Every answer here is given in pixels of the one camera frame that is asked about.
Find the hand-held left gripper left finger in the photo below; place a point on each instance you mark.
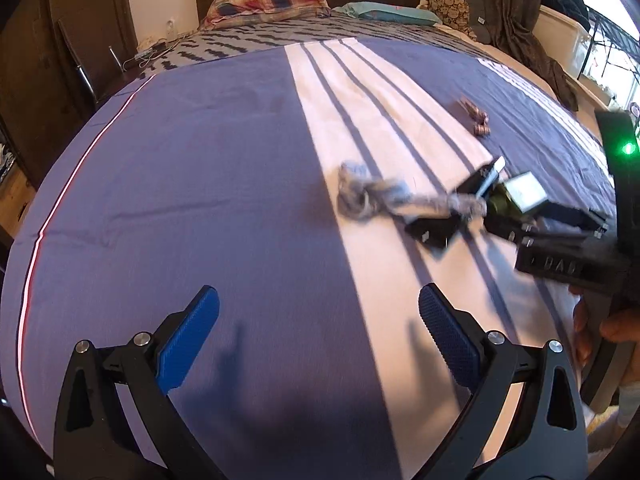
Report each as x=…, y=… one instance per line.
x=190, y=340

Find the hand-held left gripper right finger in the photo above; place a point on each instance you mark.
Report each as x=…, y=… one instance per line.
x=447, y=340

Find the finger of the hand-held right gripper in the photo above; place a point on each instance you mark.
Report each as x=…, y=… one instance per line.
x=575, y=217
x=510, y=230

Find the small labelled green bottle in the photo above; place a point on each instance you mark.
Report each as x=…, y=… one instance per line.
x=522, y=195

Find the person's right hand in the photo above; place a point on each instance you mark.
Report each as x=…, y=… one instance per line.
x=625, y=327

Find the long black tube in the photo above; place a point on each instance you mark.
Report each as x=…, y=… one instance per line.
x=480, y=177

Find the black cardboard box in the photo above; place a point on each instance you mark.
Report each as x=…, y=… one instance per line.
x=432, y=230

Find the grey knotted rag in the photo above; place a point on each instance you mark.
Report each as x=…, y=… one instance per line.
x=360, y=195

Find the blue white striped blanket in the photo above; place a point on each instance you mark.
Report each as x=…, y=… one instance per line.
x=200, y=185

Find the black metal rack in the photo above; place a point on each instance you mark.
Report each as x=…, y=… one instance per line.
x=615, y=45

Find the white storage box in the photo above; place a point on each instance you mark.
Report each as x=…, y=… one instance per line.
x=565, y=40

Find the dark brown curtain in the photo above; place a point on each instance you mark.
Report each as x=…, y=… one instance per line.
x=525, y=20

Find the brown patterned cushion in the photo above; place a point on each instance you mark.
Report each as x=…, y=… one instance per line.
x=452, y=5

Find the teal pillow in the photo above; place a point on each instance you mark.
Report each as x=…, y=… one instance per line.
x=385, y=11

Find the white power strip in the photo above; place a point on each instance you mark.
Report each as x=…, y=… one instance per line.
x=150, y=49

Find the grey black patterned bedsheet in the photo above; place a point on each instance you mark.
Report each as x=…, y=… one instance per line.
x=280, y=35

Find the plaid pillow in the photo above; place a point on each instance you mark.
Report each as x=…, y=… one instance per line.
x=265, y=2

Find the dark wooden wardrobe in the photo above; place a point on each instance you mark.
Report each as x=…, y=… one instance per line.
x=60, y=20

